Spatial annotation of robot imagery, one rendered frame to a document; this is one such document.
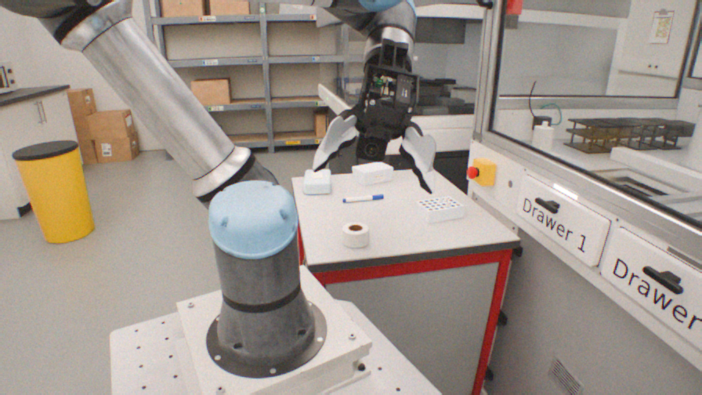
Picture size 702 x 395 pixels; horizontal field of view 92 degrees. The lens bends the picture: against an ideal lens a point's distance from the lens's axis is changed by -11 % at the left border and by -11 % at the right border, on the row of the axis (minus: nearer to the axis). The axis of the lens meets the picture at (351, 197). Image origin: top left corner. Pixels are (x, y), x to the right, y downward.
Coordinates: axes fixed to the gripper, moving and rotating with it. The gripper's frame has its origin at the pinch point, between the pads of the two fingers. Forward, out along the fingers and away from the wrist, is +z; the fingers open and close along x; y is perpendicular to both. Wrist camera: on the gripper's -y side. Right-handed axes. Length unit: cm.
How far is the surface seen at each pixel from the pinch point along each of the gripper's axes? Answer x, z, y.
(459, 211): 34, -31, -55
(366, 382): 6.0, 21.0, -24.1
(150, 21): -218, -287, -223
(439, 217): 28, -28, -55
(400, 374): 11.6, 18.9, -24.3
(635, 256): 53, -5, -15
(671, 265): 54, -1, -9
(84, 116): -290, -212, -305
